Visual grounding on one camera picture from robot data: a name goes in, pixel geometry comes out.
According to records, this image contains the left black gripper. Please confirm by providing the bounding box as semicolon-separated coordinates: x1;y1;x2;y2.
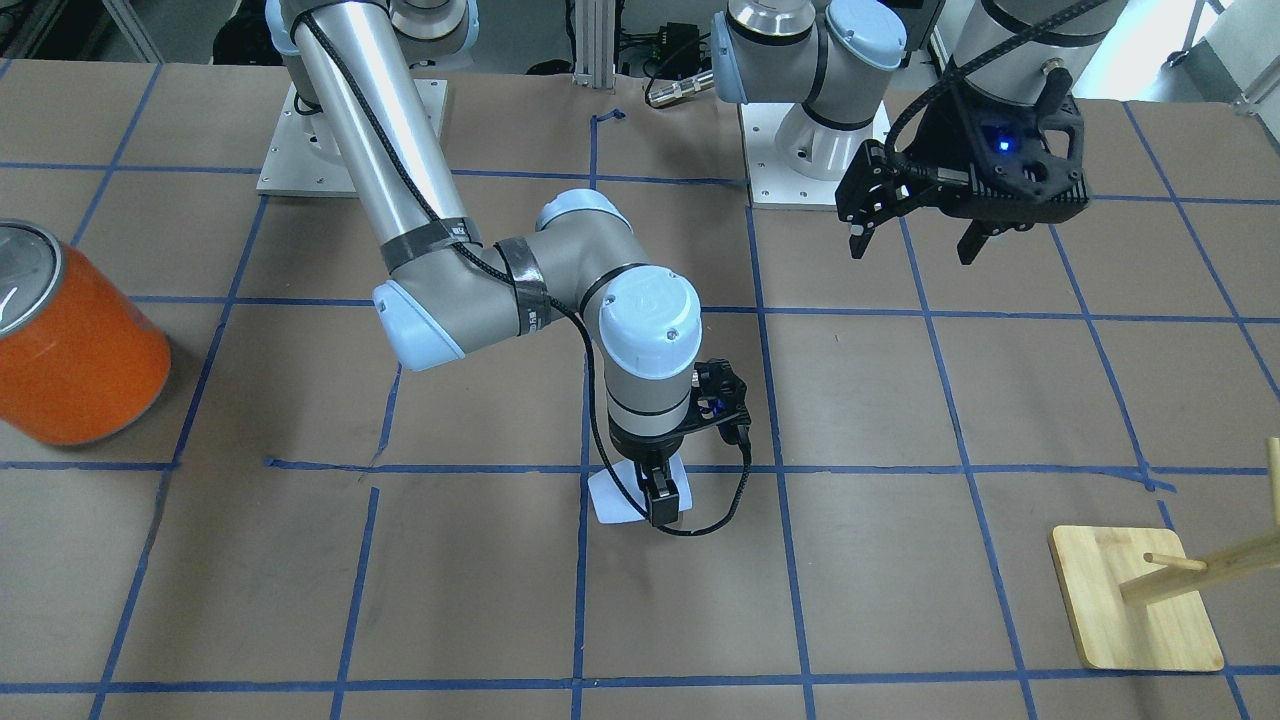
835;65;1091;266

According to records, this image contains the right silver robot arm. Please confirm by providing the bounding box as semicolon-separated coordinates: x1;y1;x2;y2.
265;1;751;536

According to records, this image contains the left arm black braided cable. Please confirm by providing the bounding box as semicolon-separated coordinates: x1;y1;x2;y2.
884;0;1101;183

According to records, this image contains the aluminium frame post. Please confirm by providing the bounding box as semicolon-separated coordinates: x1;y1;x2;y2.
568;1;620;94

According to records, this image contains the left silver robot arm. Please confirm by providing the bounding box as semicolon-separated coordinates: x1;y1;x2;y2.
710;1;1125;265

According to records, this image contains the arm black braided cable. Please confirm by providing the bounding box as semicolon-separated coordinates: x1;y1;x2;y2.
294;12;753;538
884;0;1101;183

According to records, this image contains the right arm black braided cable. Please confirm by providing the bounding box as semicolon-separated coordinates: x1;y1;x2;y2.
294;12;753;538

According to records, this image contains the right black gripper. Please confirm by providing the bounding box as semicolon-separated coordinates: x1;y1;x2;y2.
625;357;753;528

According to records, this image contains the orange cylindrical container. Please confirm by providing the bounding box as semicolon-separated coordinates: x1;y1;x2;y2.
1;219;172;446

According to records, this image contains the wooden cup rack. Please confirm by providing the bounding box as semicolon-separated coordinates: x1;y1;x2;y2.
1041;436;1277;674

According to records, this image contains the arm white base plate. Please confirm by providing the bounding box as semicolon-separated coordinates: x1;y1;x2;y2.
256;86;364;200
739;102;891;211

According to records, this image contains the light blue plastic cup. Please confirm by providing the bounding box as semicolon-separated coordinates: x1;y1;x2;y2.
588;451;692;524

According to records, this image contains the silver cable connector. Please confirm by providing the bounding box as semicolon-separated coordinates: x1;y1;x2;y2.
645;70;716;110

